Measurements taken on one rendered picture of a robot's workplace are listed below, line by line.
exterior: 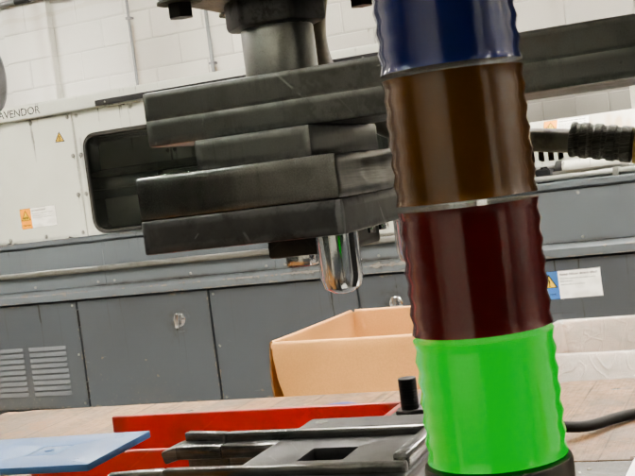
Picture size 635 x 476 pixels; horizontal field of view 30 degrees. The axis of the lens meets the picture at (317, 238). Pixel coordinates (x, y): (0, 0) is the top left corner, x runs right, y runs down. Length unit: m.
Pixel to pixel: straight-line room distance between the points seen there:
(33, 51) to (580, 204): 4.77
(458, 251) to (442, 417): 0.04
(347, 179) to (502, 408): 0.24
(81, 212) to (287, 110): 5.65
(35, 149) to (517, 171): 6.07
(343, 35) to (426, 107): 7.29
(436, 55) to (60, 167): 5.97
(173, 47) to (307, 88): 7.61
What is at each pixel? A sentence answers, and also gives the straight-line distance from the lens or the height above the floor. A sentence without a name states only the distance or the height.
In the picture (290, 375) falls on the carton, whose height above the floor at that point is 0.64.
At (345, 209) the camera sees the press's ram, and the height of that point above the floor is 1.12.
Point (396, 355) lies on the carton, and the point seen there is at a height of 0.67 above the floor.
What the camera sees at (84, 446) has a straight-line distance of 0.71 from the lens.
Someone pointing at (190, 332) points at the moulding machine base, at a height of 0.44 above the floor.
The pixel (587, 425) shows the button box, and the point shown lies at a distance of 0.97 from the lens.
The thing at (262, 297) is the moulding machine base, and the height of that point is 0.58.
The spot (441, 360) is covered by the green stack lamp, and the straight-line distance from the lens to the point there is 0.31.
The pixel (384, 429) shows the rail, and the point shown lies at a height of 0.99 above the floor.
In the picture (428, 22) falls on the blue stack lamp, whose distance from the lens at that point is 0.30.
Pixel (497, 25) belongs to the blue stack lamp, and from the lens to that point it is 0.31.
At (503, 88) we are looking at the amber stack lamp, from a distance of 0.31.
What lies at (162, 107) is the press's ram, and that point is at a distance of 0.59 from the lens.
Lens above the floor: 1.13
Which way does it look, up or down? 3 degrees down
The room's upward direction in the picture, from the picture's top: 7 degrees counter-clockwise
